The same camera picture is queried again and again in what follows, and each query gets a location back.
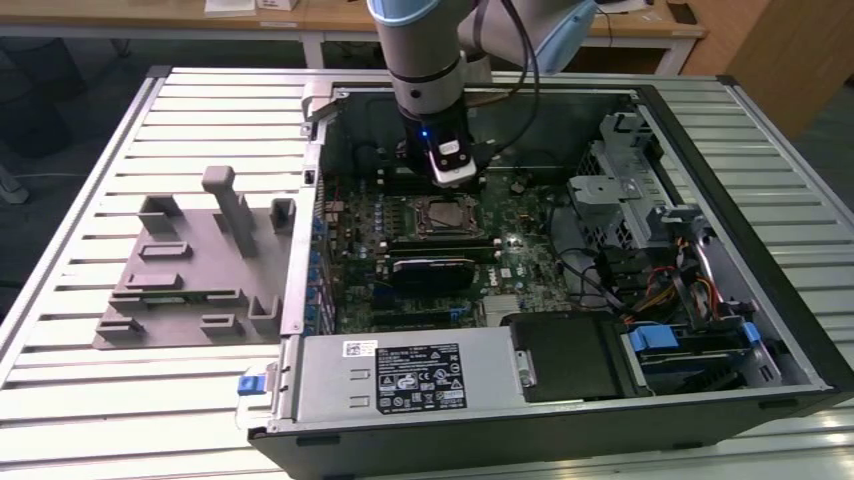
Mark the grey chair base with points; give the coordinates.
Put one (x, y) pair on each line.
(14, 190)

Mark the green motherboard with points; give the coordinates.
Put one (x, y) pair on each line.
(533, 235)

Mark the wooden desk white legs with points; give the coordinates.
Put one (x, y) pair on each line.
(200, 19)

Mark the grey plastic drive latch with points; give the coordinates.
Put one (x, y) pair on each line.
(673, 215)

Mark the blue plastic tab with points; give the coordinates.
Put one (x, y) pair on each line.
(754, 335)

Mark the grey parts rack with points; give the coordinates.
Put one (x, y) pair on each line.
(200, 240)

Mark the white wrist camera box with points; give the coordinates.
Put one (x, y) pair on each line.
(449, 165)

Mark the CPU socket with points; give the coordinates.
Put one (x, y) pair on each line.
(449, 235)

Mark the RAM slot white clips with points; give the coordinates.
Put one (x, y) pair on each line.
(392, 171)
(392, 184)

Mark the blue case latch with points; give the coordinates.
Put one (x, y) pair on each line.
(249, 385)

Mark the black PC case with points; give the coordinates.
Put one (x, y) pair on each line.
(467, 450)

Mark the round coin battery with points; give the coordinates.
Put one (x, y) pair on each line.
(517, 187)

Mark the silver disk bay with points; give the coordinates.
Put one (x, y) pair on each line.
(767, 367)

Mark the black graphics card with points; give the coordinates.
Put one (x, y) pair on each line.
(433, 275)

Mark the black expansion slot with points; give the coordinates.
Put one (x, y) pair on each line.
(407, 318)

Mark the silver perforated drive cage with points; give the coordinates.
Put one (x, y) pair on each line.
(629, 160)

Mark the silver power supply unit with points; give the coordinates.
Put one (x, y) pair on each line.
(333, 380)

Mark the white paper box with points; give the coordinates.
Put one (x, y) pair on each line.
(228, 5)
(276, 4)

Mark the silver finned heatsink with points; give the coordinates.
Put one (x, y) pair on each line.
(503, 306)

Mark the black plastic shroud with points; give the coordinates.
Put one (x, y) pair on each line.
(567, 355)

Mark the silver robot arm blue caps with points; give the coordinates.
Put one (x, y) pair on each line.
(427, 60)

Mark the small black device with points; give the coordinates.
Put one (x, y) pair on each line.
(683, 14)

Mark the silver metal bracket box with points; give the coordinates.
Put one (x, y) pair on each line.
(593, 207)

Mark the silver CPU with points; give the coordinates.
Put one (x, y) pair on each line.
(445, 214)

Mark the green RAM stick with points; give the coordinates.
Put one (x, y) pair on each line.
(173, 298)

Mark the wooden cabinet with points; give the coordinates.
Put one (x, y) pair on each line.
(787, 60)

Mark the black plastic housing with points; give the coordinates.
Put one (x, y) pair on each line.
(616, 267)

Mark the blue disk carrier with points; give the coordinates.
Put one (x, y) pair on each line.
(649, 340)

